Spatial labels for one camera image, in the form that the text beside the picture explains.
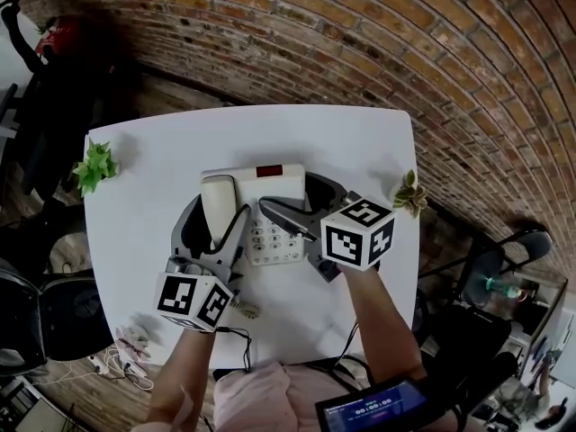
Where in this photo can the black wrist display device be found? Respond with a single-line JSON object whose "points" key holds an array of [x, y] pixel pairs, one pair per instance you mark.
{"points": [[373, 407]]}

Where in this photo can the white table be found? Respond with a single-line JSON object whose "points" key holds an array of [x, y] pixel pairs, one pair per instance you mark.
{"points": [[157, 173]]}

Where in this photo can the person's right forearm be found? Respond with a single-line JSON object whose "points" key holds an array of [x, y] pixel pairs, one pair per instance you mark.
{"points": [[387, 331]]}

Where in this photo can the grey shell chair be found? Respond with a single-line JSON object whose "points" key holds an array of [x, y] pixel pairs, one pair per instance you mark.
{"points": [[76, 315]]}

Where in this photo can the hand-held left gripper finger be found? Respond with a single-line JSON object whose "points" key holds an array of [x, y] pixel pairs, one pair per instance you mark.
{"points": [[177, 241], [234, 241]]}

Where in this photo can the green potted plant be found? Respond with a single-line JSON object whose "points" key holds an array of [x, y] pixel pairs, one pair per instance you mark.
{"points": [[95, 167]]}

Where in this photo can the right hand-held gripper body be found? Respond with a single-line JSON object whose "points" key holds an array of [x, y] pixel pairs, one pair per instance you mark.
{"points": [[351, 241]]}

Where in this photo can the person's pink shirt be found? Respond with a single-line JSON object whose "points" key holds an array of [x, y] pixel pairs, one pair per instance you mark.
{"points": [[256, 398]]}

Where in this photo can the black folding chair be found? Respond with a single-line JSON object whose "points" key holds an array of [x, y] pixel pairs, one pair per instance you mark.
{"points": [[533, 245]]}

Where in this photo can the variegated potted plant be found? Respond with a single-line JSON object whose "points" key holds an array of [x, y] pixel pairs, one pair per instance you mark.
{"points": [[410, 196]]}

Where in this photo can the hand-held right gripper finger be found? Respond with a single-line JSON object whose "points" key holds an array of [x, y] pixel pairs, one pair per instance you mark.
{"points": [[335, 194], [292, 223]]}

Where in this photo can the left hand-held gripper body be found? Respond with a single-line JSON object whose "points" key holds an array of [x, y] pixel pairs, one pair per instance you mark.
{"points": [[180, 297]]}

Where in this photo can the person's left forearm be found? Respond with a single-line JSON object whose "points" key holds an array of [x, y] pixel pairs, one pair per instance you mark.
{"points": [[180, 376]]}

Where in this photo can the black mesh office chair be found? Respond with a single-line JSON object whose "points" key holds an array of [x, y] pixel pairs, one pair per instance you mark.
{"points": [[468, 349]]}

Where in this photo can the green bottle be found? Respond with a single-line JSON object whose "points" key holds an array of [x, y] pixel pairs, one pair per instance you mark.
{"points": [[506, 287]]}

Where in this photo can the beige telephone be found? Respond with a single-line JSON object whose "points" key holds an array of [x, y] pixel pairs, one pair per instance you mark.
{"points": [[279, 187]]}

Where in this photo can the pink succulent plant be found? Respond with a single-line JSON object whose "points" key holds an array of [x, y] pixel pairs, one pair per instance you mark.
{"points": [[132, 342]]}

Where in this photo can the red container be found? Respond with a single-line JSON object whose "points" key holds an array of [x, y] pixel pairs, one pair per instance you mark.
{"points": [[63, 34]]}

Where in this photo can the white power strip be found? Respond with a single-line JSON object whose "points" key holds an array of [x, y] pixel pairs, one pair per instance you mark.
{"points": [[101, 368]]}

